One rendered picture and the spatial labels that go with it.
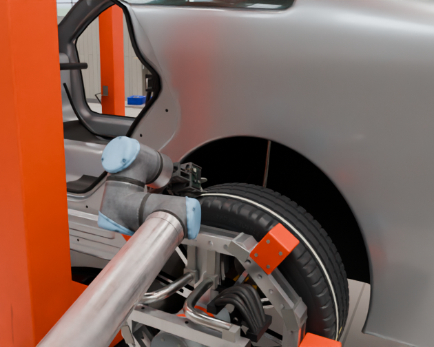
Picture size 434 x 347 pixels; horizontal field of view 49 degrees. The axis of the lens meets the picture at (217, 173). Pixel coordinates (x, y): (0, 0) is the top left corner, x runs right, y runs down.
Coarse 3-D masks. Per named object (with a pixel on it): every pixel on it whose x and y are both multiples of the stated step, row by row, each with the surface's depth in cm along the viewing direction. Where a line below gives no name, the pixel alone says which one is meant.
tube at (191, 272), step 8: (192, 248) 124; (192, 256) 124; (192, 264) 125; (184, 272) 126; (192, 272) 125; (176, 280) 120; (184, 280) 122; (192, 280) 125; (160, 288) 117; (168, 288) 117; (176, 288) 119; (144, 296) 113; (152, 296) 113; (160, 296) 114; (168, 296) 117
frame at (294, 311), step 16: (192, 240) 124; (208, 240) 122; (224, 240) 120; (240, 240) 119; (240, 256) 118; (256, 272) 117; (272, 272) 120; (272, 288) 116; (288, 288) 119; (272, 304) 117; (288, 304) 115; (304, 304) 119; (128, 320) 141; (288, 320) 116; (304, 320) 118; (128, 336) 142; (144, 336) 146; (288, 336) 117
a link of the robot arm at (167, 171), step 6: (162, 156) 117; (168, 156) 121; (168, 162) 118; (168, 168) 118; (162, 174) 116; (168, 174) 118; (156, 180) 117; (162, 180) 118; (168, 180) 119; (150, 186) 119; (156, 186) 119; (162, 186) 120
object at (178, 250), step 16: (176, 256) 159; (160, 272) 146; (176, 272) 162; (224, 272) 137; (192, 288) 142; (144, 304) 148; (160, 304) 153; (176, 304) 160; (240, 320) 136; (240, 336) 137; (272, 336) 132
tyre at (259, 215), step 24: (216, 192) 139; (240, 192) 138; (264, 192) 141; (216, 216) 129; (240, 216) 126; (264, 216) 126; (288, 216) 131; (312, 216) 139; (312, 240) 130; (288, 264) 122; (312, 264) 122; (336, 264) 134; (312, 288) 120; (336, 288) 130; (312, 312) 122
